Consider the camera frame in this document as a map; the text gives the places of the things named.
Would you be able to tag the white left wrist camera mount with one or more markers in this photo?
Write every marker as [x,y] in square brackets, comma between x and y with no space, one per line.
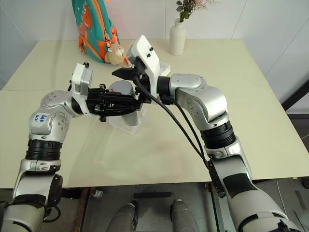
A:
[80,79]

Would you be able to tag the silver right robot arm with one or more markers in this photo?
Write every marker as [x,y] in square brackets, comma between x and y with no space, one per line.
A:
[212,101]

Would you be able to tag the white ceramic vase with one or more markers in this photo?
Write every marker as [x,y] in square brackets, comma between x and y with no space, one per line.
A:
[177,41]

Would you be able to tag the small clear screw bag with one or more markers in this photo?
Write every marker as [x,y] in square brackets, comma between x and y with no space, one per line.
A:
[97,193]

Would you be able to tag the black flat bar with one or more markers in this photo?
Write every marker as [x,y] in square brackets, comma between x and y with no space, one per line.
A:
[152,195]

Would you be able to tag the small white box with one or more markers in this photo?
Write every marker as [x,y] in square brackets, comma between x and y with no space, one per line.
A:
[165,68]

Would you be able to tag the dark brown furniture piece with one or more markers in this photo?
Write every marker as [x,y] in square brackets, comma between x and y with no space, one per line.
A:
[299,101]

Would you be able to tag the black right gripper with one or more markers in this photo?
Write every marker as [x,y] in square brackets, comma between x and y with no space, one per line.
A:
[144,76]

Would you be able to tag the teal dinosaur backpack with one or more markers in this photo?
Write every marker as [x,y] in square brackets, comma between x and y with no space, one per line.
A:
[91,29]

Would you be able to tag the grey jar lid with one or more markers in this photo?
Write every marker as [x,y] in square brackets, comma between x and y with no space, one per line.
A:
[120,87]

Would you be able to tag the clear plastic jar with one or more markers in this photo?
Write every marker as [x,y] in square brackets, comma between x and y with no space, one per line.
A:
[130,119]

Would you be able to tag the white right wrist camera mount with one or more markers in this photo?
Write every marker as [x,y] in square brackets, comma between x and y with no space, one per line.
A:
[147,52]

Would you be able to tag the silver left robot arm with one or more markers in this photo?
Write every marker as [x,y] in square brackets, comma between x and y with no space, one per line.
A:
[48,120]

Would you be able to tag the brown plush toy pendant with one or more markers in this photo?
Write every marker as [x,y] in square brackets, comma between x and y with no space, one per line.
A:
[116,54]

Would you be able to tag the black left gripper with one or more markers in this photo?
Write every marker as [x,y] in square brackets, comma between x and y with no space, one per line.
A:
[94,101]

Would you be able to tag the dried flower bouquet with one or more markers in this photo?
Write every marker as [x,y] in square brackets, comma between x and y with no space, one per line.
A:
[184,12]

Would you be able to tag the clear plastic box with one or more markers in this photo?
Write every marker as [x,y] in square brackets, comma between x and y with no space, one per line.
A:
[125,130]

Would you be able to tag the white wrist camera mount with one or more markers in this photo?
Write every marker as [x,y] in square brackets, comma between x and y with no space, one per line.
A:
[147,52]
[80,79]

